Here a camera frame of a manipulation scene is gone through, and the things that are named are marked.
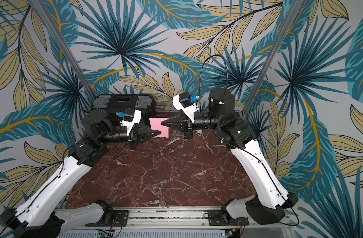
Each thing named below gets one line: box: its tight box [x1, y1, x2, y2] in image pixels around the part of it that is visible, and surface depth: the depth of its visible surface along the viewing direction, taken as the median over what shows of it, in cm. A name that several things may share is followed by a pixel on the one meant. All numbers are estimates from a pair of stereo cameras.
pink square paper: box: [148, 117, 170, 138], surface depth 49 cm
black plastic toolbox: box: [92, 93, 156, 118], surface depth 104 cm
